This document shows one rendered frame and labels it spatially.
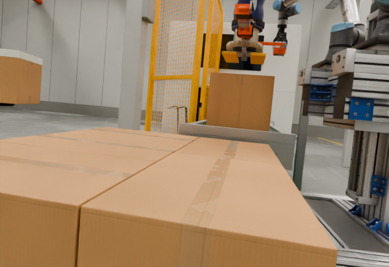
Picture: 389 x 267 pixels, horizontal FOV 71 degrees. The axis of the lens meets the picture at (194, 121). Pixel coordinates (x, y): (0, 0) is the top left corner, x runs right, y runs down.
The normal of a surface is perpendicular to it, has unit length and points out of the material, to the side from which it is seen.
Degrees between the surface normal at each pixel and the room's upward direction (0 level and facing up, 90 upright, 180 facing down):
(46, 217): 90
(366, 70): 90
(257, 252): 90
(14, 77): 90
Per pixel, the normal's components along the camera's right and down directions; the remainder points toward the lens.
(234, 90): -0.19, 0.04
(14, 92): 0.11, 0.07
